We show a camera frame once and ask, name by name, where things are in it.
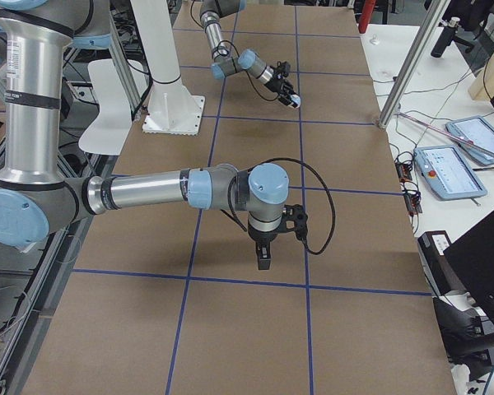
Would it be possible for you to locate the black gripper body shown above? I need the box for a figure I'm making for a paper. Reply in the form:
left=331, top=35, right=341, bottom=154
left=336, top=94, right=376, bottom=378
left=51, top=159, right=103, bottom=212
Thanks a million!
left=269, top=77, right=292, bottom=99
left=248, top=228, right=277, bottom=262

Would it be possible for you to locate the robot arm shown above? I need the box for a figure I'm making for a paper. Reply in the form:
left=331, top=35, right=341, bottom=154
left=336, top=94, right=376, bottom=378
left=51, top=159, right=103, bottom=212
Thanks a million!
left=199, top=0, right=301, bottom=109

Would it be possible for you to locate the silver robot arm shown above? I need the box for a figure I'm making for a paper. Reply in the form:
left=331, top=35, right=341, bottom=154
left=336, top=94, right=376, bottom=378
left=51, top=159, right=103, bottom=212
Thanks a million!
left=0, top=1, right=289, bottom=270

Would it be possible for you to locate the brown paper table cover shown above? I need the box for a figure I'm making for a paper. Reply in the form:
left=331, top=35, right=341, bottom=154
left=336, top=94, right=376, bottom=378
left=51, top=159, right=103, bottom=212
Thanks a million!
left=24, top=6, right=455, bottom=394

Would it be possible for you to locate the orange black usb hub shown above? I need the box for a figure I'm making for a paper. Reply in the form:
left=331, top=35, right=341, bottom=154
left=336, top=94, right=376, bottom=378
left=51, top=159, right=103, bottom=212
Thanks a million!
left=395, top=161, right=422, bottom=217

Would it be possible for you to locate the teach pendant tablet near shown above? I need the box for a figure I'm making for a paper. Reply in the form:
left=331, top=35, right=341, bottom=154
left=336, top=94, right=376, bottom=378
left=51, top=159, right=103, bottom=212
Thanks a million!
left=413, top=145, right=487, bottom=201

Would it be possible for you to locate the teach pendant tablet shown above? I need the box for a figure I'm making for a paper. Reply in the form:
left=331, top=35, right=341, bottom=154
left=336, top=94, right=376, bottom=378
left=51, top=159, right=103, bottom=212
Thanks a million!
left=445, top=116, right=494, bottom=152
left=413, top=145, right=487, bottom=201

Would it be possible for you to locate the white chair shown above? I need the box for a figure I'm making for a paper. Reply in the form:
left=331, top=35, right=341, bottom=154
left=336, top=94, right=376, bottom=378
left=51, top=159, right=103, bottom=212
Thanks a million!
left=79, top=58, right=133, bottom=156

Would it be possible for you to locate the teach pendant tablet far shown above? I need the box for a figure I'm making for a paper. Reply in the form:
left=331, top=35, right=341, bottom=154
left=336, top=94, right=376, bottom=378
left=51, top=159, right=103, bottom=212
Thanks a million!
left=445, top=116, right=494, bottom=152

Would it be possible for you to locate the black laptop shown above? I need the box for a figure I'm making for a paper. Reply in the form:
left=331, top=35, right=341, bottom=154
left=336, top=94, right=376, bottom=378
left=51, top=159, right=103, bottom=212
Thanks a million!
left=444, top=210, right=494, bottom=323

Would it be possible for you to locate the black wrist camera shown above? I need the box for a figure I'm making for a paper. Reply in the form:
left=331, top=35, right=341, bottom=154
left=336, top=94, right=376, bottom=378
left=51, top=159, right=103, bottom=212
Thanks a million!
left=275, top=61, right=291, bottom=79

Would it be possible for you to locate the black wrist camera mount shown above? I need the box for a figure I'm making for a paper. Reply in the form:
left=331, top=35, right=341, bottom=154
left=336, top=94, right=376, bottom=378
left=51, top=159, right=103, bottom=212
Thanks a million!
left=282, top=204, right=308, bottom=245

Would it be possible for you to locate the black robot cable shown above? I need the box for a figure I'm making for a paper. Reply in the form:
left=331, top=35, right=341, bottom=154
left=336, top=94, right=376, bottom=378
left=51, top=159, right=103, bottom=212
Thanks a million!
left=224, top=157, right=337, bottom=255
left=213, top=39, right=281, bottom=102

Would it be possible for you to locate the left black robot cable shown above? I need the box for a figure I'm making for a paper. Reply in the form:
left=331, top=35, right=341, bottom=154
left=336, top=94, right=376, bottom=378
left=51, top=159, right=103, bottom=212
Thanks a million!
left=213, top=39, right=281, bottom=102

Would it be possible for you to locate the white camera pillar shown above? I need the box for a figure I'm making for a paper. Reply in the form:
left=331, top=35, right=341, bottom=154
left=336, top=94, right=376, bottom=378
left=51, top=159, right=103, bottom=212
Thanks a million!
left=131, top=0, right=205, bottom=136

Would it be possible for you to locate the aluminium frame post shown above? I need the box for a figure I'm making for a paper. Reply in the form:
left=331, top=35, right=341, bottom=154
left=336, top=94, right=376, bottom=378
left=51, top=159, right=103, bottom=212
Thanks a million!
left=377, top=0, right=450, bottom=129

